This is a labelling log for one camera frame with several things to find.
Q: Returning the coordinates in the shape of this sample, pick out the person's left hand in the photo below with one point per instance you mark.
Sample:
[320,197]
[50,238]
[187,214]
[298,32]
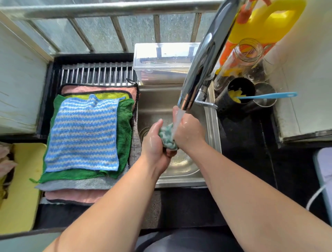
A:
[153,149]

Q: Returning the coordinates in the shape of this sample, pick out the person's right hand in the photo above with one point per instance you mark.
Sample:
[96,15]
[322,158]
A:
[189,132]

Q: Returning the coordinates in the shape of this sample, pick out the person's left thumb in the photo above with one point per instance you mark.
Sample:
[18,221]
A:
[157,127]

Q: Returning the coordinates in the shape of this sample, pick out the person's right thumb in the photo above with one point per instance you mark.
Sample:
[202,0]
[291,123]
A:
[178,115]

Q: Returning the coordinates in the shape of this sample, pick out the teal scrubbing cloth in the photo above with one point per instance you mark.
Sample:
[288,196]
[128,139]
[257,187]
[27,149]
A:
[168,137]

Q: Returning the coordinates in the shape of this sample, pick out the person's right forearm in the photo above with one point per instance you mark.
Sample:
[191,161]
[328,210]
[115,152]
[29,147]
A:
[259,202]

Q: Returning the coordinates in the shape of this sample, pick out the person's left forearm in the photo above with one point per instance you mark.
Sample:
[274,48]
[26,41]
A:
[111,207]

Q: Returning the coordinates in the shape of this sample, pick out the stainless steel sink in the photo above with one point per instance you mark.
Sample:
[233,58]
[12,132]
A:
[179,155]

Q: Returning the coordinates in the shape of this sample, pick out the green cloth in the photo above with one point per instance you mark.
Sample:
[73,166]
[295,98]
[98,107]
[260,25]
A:
[122,135]

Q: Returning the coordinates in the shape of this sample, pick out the clear plastic storage box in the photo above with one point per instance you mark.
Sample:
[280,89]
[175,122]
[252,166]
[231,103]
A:
[163,62]

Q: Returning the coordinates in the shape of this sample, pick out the black utensil holder cup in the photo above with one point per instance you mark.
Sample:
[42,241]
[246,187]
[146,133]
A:
[234,97]

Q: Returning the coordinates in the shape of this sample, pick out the yellow cloth with black trim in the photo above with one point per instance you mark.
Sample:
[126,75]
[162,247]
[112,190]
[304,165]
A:
[103,96]

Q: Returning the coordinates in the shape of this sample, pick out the chrome sink faucet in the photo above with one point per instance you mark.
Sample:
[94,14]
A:
[205,54]

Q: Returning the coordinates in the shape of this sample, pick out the blue striped knitted cloth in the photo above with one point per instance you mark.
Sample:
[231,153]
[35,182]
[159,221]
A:
[84,135]

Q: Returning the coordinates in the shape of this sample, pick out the clear glass jar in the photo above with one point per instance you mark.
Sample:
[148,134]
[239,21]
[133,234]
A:
[236,63]

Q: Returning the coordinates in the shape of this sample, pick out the metal roll-up drying rack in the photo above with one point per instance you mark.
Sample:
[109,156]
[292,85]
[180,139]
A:
[97,74]

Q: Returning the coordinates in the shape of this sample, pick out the stainless steel cup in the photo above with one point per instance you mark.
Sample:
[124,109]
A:
[263,96]

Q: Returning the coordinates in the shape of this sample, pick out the grey cloth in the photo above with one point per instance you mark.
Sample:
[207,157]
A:
[85,183]

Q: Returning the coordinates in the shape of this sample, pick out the clear drinking glass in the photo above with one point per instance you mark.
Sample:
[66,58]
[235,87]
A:
[263,68]

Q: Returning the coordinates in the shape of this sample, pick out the pink cloth with black trim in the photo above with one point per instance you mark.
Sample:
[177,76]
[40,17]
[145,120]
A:
[77,196]

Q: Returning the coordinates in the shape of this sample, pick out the black drying tray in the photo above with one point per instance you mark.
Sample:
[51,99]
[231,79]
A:
[49,98]

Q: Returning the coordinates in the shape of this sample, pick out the person's dark clothing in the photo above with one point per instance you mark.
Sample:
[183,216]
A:
[186,240]

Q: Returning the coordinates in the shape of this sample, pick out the metal window railing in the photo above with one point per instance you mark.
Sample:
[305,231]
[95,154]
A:
[103,23]

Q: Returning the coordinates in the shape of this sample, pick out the yellow detergent jug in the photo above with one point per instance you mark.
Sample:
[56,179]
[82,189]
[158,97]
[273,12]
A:
[262,26]

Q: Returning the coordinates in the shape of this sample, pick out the yellow cutting board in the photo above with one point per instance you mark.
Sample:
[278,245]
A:
[20,189]

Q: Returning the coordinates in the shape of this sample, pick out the white appliance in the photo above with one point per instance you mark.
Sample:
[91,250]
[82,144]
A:
[324,181]

